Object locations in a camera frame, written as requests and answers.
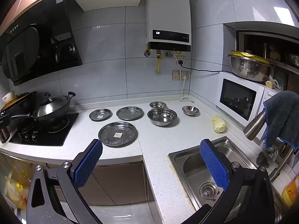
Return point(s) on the white microwave oven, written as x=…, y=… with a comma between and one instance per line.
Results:
x=236, y=98

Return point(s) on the large steel basin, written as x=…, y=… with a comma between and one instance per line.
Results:
x=250, y=68

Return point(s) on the large steel bowl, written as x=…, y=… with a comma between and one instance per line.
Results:
x=162, y=117

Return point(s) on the red-brown upper cabinet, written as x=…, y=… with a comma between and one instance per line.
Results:
x=28, y=0

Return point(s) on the steel kitchen faucet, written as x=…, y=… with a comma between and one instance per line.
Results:
x=254, y=126

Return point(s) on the steel wool scrubber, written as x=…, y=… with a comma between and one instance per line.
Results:
x=262, y=159

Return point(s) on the black range hood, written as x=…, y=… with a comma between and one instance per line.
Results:
x=35, y=46

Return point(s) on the black frying pan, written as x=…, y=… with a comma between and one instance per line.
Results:
x=21, y=121

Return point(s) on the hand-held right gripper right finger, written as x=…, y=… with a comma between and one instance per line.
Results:
x=213, y=165

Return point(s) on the medium steel plate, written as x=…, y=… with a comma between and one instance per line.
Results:
x=129, y=113

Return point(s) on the yellow detergent bottle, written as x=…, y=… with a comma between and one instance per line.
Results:
x=290, y=191

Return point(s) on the yellow basin lid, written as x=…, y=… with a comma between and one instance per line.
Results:
x=245, y=54

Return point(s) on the single wall outlet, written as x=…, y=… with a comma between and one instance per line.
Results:
x=181, y=58

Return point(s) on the yellow plastic bag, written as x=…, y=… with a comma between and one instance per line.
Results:
x=16, y=193

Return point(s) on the yellow cloth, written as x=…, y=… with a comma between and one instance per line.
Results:
x=219, y=124

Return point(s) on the steel wok lid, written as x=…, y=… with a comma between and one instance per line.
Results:
x=48, y=108

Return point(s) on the grey towel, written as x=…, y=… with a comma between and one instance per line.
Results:
x=282, y=116

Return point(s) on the small steel plate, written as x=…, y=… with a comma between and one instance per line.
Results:
x=100, y=113

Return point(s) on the small steel bowl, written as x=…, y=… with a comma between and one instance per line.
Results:
x=190, y=110
x=157, y=104

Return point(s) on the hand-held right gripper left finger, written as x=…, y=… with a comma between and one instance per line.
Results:
x=90, y=163

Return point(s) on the beige double wall outlet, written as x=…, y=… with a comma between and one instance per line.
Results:
x=176, y=75

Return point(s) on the black wok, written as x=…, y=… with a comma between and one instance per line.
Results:
x=63, y=112

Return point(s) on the brown lower cabinet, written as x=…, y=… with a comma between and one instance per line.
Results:
x=116, y=182

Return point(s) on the white gas water heater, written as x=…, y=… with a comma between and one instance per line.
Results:
x=168, y=11

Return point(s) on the stainless steel sink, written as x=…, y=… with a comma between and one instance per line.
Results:
x=193, y=165

